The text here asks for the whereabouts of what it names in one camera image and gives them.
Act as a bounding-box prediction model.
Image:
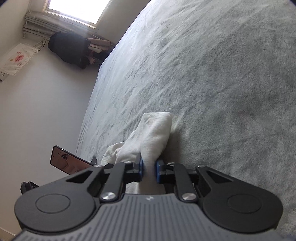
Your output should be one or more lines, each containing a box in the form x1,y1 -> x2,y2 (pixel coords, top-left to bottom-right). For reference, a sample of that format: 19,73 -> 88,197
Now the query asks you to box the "white garment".
101,112 -> 173,195

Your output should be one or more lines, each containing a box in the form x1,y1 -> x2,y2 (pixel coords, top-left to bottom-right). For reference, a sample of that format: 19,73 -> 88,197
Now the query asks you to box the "black smartphone on stand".
50,146 -> 97,175

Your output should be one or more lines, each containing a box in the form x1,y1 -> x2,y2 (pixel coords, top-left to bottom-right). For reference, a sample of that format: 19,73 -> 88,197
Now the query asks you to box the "grey plush bed blanket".
76,1 -> 295,235

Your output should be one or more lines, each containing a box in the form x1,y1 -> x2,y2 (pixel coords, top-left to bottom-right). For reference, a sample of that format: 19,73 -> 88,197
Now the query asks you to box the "black clothing pile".
48,32 -> 111,69

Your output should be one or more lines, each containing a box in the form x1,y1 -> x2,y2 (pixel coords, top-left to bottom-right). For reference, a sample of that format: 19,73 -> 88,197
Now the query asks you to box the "window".
44,0 -> 111,26

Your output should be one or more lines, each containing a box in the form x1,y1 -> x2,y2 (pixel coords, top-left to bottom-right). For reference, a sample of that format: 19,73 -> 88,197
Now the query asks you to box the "wall radiator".
22,11 -> 106,40

